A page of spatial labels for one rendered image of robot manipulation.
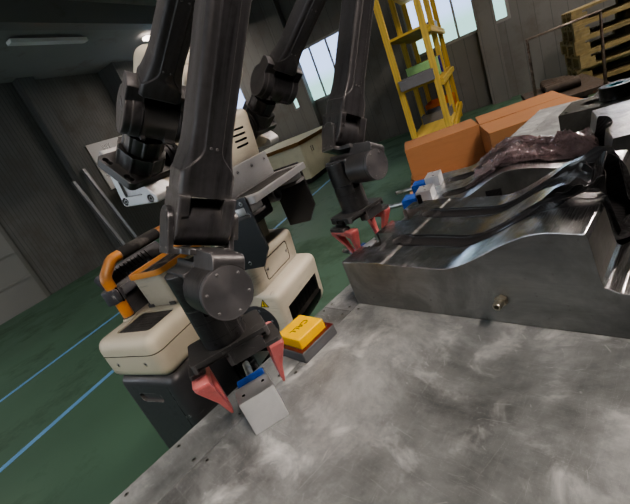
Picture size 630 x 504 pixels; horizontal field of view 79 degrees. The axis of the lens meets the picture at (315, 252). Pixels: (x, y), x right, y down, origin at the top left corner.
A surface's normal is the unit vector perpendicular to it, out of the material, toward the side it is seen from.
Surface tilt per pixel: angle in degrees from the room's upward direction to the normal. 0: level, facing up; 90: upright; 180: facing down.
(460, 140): 90
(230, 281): 90
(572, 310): 90
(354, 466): 0
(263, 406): 90
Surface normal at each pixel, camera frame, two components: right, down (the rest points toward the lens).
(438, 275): -0.65, 0.50
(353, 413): -0.37, -0.87
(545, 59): -0.39, 0.47
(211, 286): 0.59, 0.04
